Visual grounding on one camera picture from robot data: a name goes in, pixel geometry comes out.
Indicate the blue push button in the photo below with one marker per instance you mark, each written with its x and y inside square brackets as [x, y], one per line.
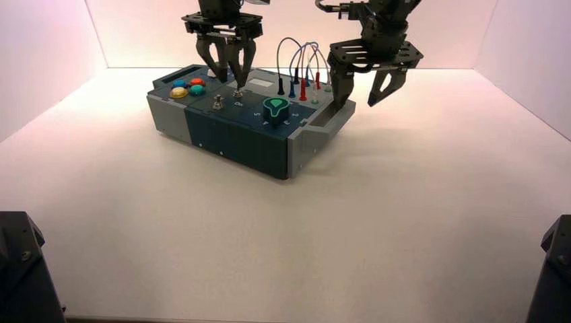
[180, 83]

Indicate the metal toggle switch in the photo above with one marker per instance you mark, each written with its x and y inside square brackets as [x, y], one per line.
[217, 103]
[238, 93]

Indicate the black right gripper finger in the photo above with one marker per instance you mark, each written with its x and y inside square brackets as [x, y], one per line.
[341, 89]
[397, 80]

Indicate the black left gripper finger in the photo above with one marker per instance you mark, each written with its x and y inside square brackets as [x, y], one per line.
[243, 67]
[209, 53]

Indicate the white slider cap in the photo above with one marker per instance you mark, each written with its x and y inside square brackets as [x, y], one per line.
[210, 72]

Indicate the green push button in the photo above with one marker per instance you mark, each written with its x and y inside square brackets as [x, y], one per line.
[197, 90]

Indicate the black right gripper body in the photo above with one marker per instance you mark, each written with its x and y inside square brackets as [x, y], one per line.
[379, 51]

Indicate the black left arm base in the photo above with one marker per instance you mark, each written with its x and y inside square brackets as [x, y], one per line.
[24, 276]

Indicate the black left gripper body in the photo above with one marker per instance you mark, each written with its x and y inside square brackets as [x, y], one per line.
[223, 22]

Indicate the white display window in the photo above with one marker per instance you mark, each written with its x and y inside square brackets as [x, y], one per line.
[261, 83]

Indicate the green and black rotary knob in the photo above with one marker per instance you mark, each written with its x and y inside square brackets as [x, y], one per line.
[276, 110]

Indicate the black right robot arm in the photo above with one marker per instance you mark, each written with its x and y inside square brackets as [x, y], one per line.
[388, 9]

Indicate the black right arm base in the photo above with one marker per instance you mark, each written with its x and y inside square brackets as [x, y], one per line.
[553, 276]

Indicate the red push button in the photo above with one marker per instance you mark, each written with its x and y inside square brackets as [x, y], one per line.
[197, 82]

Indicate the gray and teal control box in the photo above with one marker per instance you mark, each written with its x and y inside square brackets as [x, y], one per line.
[232, 138]

